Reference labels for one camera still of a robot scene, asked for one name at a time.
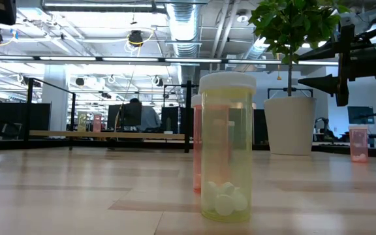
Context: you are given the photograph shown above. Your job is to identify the pink pill bottle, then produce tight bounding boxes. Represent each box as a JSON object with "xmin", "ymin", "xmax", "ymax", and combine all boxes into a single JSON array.
[
  {"xmin": 92, "ymin": 113, "xmax": 103, "ymax": 133},
  {"xmin": 348, "ymin": 125, "xmax": 369, "ymax": 163},
  {"xmin": 191, "ymin": 94, "xmax": 203, "ymax": 193}
]

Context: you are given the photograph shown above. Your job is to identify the person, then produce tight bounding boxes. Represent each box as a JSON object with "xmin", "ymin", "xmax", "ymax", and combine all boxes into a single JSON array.
[{"xmin": 129, "ymin": 97, "xmax": 162, "ymax": 132}]

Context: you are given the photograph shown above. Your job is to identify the large yellow-green pill bottle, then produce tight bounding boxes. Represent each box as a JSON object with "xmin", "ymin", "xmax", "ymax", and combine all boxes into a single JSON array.
[{"xmin": 198, "ymin": 71, "xmax": 257, "ymax": 223}]

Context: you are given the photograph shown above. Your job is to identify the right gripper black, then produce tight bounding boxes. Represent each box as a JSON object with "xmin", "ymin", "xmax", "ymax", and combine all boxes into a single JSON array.
[{"xmin": 298, "ymin": 23, "xmax": 376, "ymax": 107}]

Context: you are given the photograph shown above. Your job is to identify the silver ceiling air duct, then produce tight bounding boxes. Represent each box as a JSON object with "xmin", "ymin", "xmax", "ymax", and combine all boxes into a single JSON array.
[{"xmin": 164, "ymin": 2, "xmax": 202, "ymax": 59}]

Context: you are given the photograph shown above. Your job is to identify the long ceiling light strip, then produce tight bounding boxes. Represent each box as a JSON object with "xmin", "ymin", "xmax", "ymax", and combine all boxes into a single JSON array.
[{"xmin": 0, "ymin": 55, "xmax": 339, "ymax": 66}]

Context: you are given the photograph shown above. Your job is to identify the black computer monitor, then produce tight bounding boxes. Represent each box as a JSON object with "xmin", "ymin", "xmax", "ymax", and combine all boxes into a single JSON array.
[
  {"xmin": 161, "ymin": 106, "xmax": 185, "ymax": 133},
  {"xmin": 106, "ymin": 102, "xmax": 143, "ymax": 131}
]

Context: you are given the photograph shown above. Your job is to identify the green leafy potted tree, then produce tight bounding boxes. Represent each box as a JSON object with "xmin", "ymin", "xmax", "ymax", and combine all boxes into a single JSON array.
[{"xmin": 247, "ymin": 0, "xmax": 352, "ymax": 97}]

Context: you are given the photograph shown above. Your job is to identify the grey office chair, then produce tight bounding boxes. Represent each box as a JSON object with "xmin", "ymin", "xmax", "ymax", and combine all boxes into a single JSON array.
[{"xmin": 1, "ymin": 122, "xmax": 23, "ymax": 140}]

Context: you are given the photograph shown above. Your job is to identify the blue-lit computer monitor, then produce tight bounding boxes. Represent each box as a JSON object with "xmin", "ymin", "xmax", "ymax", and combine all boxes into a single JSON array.
[{"xmin": 347, "ymin": 106, "xmax": 375, "ymax": 125}]

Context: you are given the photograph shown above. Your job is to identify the wooden shelf board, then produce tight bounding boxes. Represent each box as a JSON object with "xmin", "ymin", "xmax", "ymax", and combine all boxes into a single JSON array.
[{"xmin": 29, "ymin": 130, "xmax": 186, "ymax": 140}]

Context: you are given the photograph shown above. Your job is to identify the black partition panel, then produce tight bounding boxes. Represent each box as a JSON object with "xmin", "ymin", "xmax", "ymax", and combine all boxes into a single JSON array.
[{"xmin": 0, "ymin": 101, "xmax": 52, "ymax": 140}]

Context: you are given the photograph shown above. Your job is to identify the small green pill bottle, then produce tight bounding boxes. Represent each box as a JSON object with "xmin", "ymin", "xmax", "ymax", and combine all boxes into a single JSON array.
[{"xmin": 77, "ymin": 111, "xmax": 88, "ymax": 133}]

